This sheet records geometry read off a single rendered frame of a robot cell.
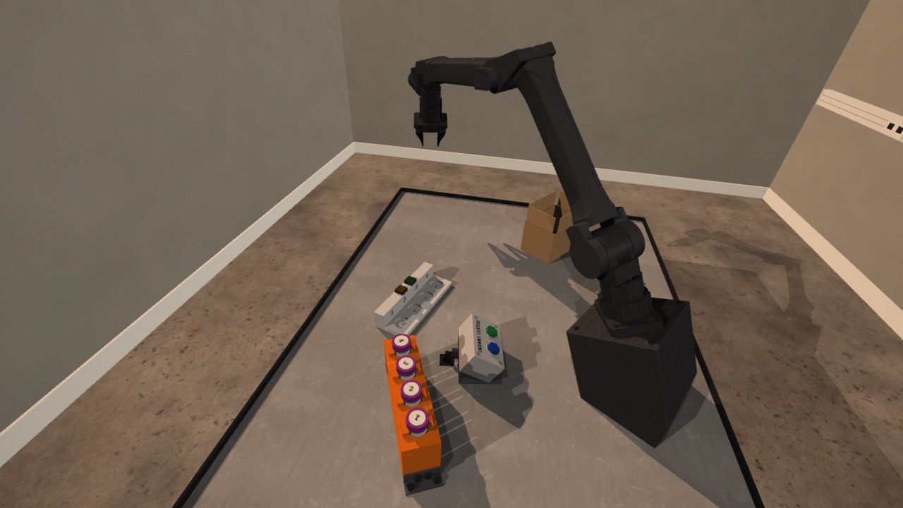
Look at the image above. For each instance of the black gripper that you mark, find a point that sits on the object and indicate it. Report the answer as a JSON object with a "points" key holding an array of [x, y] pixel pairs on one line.
{"points": [[430, 122]]}

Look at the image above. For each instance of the beige key housing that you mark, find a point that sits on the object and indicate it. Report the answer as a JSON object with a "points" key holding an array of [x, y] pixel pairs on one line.
{"points": [[479, 352]]}

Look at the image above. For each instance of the black table edge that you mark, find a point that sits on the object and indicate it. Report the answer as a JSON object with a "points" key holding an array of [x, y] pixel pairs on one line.
{"points": [[220, 445]]}

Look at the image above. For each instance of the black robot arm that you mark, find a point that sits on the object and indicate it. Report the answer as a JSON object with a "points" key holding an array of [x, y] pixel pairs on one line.
{"points": [[609, 253]]}

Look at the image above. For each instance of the brown cardboard box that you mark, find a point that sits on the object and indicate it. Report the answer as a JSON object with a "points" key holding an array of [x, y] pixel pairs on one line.
{"points": [[544, 233]]}

